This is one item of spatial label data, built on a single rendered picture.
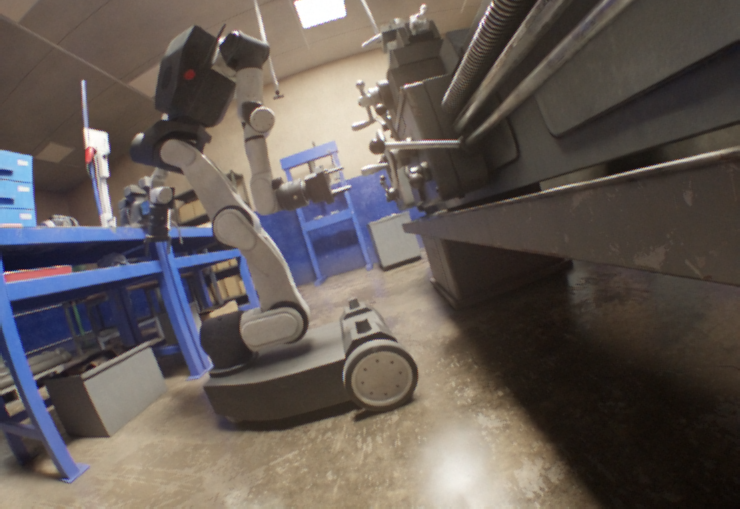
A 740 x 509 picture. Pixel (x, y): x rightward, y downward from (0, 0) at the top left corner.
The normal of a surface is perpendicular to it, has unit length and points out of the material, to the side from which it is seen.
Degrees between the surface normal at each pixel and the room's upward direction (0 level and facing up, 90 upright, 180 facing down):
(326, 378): 90
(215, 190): 90
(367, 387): 90
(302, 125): 90
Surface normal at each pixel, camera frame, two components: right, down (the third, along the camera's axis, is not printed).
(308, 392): 0.12, -0.04
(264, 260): 0.44, 0.24
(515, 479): -0.30, -0.95
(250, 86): 0.40, 0.04
